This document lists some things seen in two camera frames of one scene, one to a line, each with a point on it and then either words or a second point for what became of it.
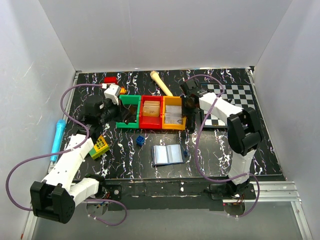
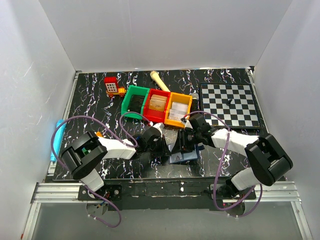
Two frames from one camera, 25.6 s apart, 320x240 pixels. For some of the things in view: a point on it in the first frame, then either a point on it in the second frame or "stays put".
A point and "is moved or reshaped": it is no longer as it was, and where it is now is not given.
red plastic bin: [151, 122] -> [156, 105]
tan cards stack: [151, 108] -> [157, 102]
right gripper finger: [190, 115] -> [177, 147]
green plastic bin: [132, 100] -> [134, 101]
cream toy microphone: [155, 74] stays put
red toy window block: [110, 79] stays put
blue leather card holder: [164, 154] is moved or reshaped
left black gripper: [122, 111] -> [164, 151]
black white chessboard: [240, 94] stays put
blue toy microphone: [60, 125] stays put
